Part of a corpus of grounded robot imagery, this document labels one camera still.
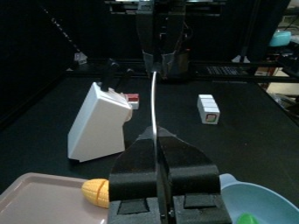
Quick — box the light blue bowl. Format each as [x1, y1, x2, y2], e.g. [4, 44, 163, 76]
[219, 173, 299, 224]

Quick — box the black frame rail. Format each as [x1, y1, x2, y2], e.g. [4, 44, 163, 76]
[190, 60, 299, 84]

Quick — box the white wire anchor bracket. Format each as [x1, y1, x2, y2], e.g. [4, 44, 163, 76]
[72, 52, 88, 66]

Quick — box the red and white small box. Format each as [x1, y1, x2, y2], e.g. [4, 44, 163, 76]
[124, 93, 140, 110]

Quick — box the green toy food piece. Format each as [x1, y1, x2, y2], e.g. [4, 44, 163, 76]
[232, 213, 262, 224]

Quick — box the teal round container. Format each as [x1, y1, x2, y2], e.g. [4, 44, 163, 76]
[268, 30, 292, 47]

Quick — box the diagonal wire with turnbuckle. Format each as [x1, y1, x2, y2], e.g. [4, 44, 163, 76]
[39, 4, 81, 57]

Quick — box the white box with fruit print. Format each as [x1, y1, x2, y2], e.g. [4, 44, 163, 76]
[196, 94, 220, 125]

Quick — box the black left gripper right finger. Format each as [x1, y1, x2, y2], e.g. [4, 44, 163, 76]
[156, 127, 234, 224]

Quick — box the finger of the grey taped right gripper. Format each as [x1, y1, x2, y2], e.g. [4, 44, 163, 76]
[143, 52, 159, 77]
[160, 52, 178, 78]

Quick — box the white toy knife block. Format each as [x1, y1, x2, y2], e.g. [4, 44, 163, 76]
[67, 81, 135, 163]

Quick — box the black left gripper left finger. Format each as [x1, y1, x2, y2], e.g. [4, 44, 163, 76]
[107, 126, 164, 224]

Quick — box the wooden cutting board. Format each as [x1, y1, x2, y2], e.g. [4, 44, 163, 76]
[0, 171, 111, 224]

